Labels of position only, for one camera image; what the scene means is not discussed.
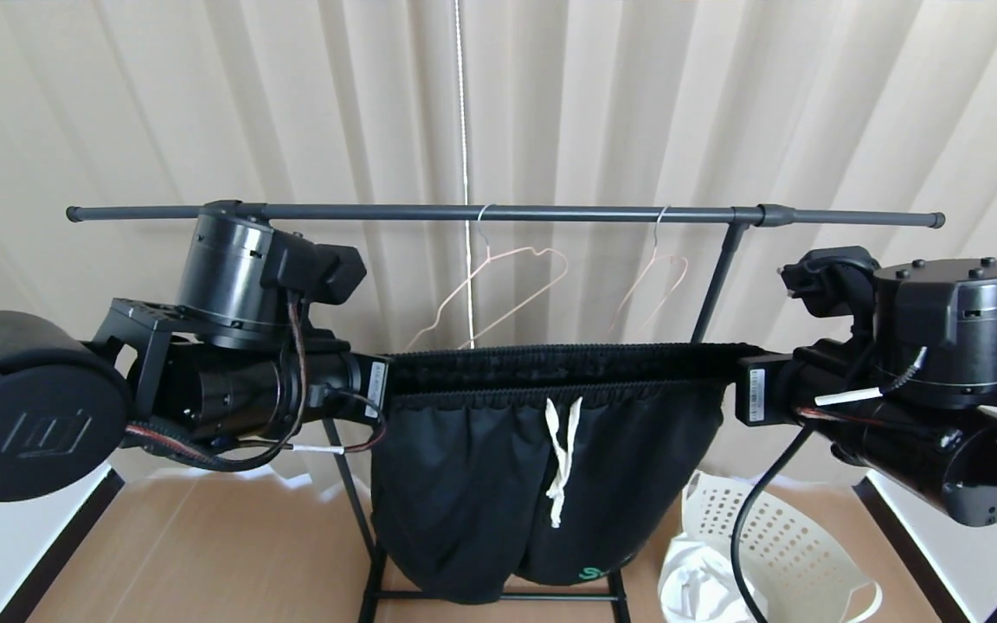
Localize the white laundry basket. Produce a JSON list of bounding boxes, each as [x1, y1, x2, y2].
[[679, 470, 885, 623]]

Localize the beige curtain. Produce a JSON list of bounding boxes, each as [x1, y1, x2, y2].
[[0, 0, 997, 487]]

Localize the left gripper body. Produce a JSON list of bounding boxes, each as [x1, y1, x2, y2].
[[173, 344, 392, 439]]

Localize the pink clothes hanger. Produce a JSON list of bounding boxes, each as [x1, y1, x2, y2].
[[402, 204, 571, 355], [606, 205, 691, 344]]

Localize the white garment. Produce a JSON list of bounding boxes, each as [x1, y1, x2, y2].
[[656, 531, 769, 623]]

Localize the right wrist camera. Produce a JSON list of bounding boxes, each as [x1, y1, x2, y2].
[[777, 246, 883, 341]]

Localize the black clothes rack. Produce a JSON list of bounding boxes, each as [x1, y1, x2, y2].
[[65, 200, 948, 623]]

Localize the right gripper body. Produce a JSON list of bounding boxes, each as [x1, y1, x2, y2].
[[736, 345, 997, 527]]

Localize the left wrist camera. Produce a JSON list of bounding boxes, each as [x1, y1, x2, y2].
[[260, 231, 369, 306]]

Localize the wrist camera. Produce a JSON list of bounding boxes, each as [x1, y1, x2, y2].
[[777, 246, 883, 341], [260, 231, 369, 306]]

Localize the black shorts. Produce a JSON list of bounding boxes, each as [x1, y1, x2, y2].
[[370, 341, 764, 607]]

